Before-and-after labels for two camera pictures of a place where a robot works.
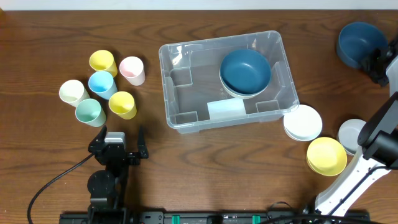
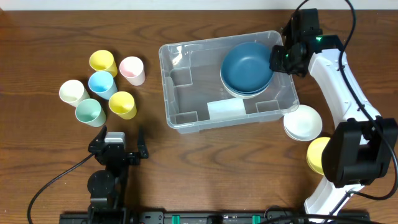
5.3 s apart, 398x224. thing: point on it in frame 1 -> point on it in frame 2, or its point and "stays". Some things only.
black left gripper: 118,156 stays
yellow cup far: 102,60 stays
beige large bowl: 237,94 stays
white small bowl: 304,124 stays
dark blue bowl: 357,43 -> 245,67
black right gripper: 374,65 -> 278,59
